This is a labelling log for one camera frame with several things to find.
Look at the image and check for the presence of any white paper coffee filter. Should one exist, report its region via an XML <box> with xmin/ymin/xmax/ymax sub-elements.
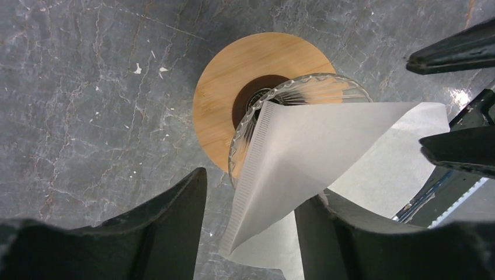
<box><xmin>219</xmin><ymin>101</ymin><xmax>449</xmax><ymax>279</ymax></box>

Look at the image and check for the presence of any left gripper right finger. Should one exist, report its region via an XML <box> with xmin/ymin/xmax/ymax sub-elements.
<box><xmin>295</xmin><ymin>190</ymin><xmax>494</xmax><ymax>279</ymax></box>

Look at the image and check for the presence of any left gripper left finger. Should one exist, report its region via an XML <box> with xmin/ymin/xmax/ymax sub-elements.
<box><xmin>1</xmin><ymin>167</ymin><xmax>207</xmax><ymax>279</ymax></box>

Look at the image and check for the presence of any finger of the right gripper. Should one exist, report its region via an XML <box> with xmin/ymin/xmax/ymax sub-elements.
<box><xmin>419</xmin><ymin>126</ymin><xmax>494</xmax><ymax>179</ymax></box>
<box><xmin>406</xmin><ymin>18</ymin><xmax>494</xmax><ymax>75</ymax></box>

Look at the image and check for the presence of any clear glass dripper cone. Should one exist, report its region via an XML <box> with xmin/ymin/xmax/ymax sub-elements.
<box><xmin>228</xmin><ymin>73</ymin><xmax>372</xmax><ymax>188</ymax></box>

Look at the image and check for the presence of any round wooden dripper holder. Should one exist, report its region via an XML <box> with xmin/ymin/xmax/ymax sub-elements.
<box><xmin>193</xmin><ymin>32</ymin><xmax>335</xmax><ymax>172</ymax></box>

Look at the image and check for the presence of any white toothed cable rail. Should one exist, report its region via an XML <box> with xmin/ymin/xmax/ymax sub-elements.
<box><xmin>427</xmin><ymin>177</ymin><xmax>489</xmax><ymax>229</ymax></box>

